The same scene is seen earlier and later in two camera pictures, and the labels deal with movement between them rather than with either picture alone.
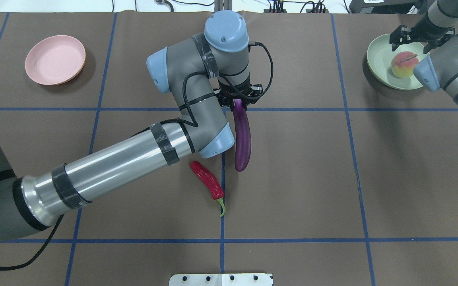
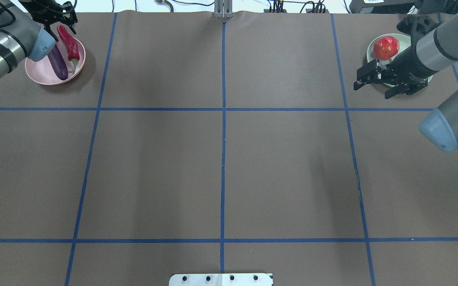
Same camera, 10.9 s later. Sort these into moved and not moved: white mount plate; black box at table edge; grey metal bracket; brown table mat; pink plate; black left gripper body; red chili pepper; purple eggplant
Moved: black left gripper body; red chili pepper; purple eggplant
Not moved: black box at table edge; grey metal bracket; pink plate; brown table mat; white mount plate
